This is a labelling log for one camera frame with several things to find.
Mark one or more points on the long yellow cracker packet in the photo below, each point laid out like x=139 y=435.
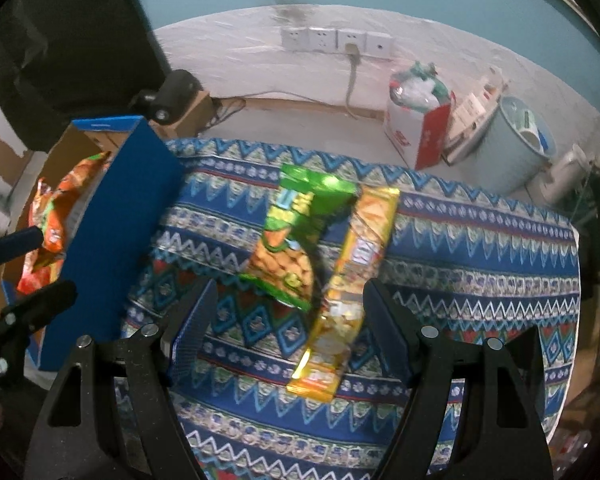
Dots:
x=350 y=280

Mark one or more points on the brown cardboard box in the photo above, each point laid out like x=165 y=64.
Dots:
x=197 y=110

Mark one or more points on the orange green chip bag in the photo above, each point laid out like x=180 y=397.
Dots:
x=75 y=180

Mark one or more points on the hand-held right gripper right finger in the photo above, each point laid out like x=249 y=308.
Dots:
x=385 y=330

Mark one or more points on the stack of white boxes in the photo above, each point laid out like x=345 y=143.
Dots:
x=472 y=110

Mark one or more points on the clear plastic trash bag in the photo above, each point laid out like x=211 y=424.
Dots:
x=417 y=85

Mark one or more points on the red snack bag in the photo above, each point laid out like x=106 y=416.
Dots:
x=35 y=275

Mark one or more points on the green peanut snack bag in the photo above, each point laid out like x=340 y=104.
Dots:
x=285 y=240

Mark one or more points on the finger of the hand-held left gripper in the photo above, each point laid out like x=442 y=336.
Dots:
x=45 y=302
x=17 y=243

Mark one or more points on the white wall socket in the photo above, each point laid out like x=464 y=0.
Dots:
x=351 y=40
x=379 y=44
x=295 y=39
x=322 y=40

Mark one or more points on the black cylindrical device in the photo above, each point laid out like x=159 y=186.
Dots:
x=172 y=92

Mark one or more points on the blue patterned tablecloth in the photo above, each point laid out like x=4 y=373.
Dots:
x=480 y=285

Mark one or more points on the red white carton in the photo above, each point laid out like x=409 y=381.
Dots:
x=415 y=130

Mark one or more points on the white electric kettle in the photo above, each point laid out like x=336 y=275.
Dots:
x=562 y=175

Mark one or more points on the blue cardboard box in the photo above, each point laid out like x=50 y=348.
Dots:
x=125 y=220

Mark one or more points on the pale blue bucket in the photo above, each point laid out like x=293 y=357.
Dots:
x=510 y=155

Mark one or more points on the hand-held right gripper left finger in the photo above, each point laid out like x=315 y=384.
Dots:
x=195 y=325

